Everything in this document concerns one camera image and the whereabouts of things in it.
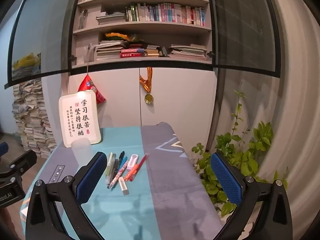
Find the small stack of dark books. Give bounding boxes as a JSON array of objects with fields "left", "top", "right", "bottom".
[{"left": 146, "top": 44, "right": 168, "bottom": 57}]

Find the purple and white eraser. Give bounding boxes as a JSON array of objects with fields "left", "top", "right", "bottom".
[{"left": 126, "top": 154, "right": 139, "bottom": 172}]

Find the frosted plastic cup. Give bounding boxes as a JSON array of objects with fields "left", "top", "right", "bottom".
[{"left": 71, "top": 137, "right": 93, "bottom": 168}]

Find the grey wall bookshelf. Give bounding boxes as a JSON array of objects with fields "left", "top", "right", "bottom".
[{"left": 67, "top": 0, "right": 218, "bottom": 68}]

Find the grey flat book stack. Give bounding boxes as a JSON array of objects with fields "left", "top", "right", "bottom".
[{"left": 96, "top": 14, "right": 126, "bottom": 25}]

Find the thin black pen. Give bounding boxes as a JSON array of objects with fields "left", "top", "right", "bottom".
[{"left": 110, "top": 154, "right": 118, "bottom": 187}]

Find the blue pen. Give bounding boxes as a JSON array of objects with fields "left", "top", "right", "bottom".
[{"left": 115, "top": 156, "right": 128, "bottom": 178}]

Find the wide stack of grey booklets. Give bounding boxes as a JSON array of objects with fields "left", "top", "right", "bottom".
[{"left": 169, "top": 44, "right": 208, "bottom": 60}]

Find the green potted plant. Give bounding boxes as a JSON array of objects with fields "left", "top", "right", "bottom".
[{"left": 192, "top": 90, "right": 288, "bottom": 218}]

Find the pair of red books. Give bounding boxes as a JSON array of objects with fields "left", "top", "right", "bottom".
[{"left": 120, "top": 49, "right": 146, "bottom": 58}]

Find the row of upright books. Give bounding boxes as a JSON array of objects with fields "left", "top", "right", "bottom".
[{"left": 125, "top": 2, "right": 206, "bottom": 27}]

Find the black marker pen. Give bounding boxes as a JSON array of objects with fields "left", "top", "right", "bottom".
[{"left": 115, "top": 151, "right": 125, "bottom": 173}]

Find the pale green pen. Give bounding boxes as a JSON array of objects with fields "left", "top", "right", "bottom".
[{"left": 105, "top": 152, "right": 114, "bottom": 185}]

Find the stack of white booklets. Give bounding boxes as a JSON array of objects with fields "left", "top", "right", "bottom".
[{"left": 96, "top": 40, "right": 125, "bottom": 61}]

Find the red hanging ornament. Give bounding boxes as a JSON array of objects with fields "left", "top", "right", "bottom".
[{"left": 78, "top": 44, "right": 107, "bottom": 103}]

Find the yellow green flower garland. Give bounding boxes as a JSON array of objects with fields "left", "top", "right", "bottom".
[{"left": 105, "top": 32, "right": 132, "bottom": 41}]

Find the tall pile of papers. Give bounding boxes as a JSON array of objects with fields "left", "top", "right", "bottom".
[{"left": 11, "top": 77, "right": 57, "bottom": 158}]

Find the white lower cabinet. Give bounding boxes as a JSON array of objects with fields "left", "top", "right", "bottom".
[{"left": 41, "top": 66, "right": 218, "bottom": 128}]

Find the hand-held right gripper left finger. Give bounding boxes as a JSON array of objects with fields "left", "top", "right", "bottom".
[{"left": 25, "top": 151, "right": 108, "bottom": 240}]

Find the gold medal with striped ribbon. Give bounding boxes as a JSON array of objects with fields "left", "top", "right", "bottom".
[{"left": 139, "top": 67, "right": 153, "bottom": 105}]

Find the red floral pen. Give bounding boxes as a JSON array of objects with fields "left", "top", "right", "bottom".
[{"left": 107, "top": 160, "right": 129, "bottom": 189}]

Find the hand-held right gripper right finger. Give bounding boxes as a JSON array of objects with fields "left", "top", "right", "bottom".
[{"left": 210, "top": 150, "right": 293, "bottom": 240}]

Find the white curtain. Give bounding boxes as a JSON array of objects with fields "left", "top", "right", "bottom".
[{"left": 250, "top": 0, "right": 320, "bottom": 230}]

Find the teal and grey desk mat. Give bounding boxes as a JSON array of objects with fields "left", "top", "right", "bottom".
[{"left": 20, "top": 122, "right": 224, "bottom": 240}]

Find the black framed glass door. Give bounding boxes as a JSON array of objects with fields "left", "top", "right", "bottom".
[
  {"left": 205, "top": 0, "right": 281, "bottom": 78},
  {"left": 4, "top": 0, "right": 85, "bottom": 88}
]

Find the white calligraphy sign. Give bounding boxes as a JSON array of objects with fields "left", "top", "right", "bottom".
[{"left": 59, "top": 91, "right": 102, "bottom": 148}]

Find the orange marker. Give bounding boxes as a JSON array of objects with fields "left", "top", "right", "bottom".
[{"left": 124, "top": 164, "right": 140, "bottom": 182}]

